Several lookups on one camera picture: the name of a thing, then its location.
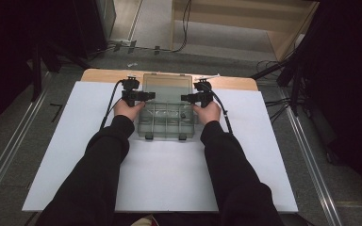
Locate white power strip with plugs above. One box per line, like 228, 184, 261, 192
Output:
107, 39, 162, 57

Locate person's left hand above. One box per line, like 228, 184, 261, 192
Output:
113, 99, 146, 122

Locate metal floor rail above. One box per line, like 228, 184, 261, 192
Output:
0, 71, 54, 216
277, 88, 344, 226

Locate person's right hand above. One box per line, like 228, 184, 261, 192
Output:
191, 101, 222, 126

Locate light wooden shelf unit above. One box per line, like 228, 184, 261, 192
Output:
169, 0, 320, 62

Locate black hanging cable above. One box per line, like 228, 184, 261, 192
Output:
171, 0, 192, 54

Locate black metal stand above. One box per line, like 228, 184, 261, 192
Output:
250, 46, 310, 117
29, 40, 99, 103

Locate white table board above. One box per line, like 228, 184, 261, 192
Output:
22, 80, 299, 214

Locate dark cabinet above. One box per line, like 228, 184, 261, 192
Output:
72, 0, 118, 61

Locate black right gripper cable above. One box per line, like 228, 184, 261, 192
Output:
206, 87, 234, 135

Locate clear plastic compartment box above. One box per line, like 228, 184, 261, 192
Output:
137, 73, 200, 141

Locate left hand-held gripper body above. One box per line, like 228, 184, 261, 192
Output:
121, 74, 140, 107

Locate bundle of black floor cables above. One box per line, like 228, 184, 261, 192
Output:
263, 96, 293, 125

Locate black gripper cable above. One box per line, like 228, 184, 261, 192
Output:
99, 79, 124, 131
206, 87, 234, 135

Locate wooden table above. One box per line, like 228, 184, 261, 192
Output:
80, 68, 259, 92

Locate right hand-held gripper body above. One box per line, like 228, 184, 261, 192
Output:
193, 73, 221, 108

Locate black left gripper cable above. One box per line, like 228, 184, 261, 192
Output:
99, 79, 124, 131

